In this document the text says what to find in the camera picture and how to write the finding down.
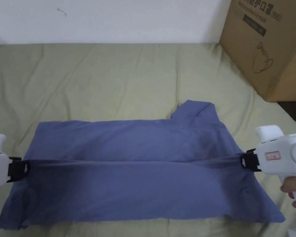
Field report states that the bed with pale green sheet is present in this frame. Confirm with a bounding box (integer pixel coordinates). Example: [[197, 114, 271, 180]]
[[0, 42, 296, 237]]

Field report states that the dark blue shirt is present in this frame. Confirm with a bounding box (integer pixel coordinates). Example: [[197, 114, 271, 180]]
[[0, 99, 286, 229]]

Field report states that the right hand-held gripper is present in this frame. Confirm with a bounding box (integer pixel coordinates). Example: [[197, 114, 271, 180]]
[[240, 125, 296, 216]]

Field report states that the brown cardboard carton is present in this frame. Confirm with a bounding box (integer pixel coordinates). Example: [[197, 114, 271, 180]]
[[219, 0, 296, 103]]

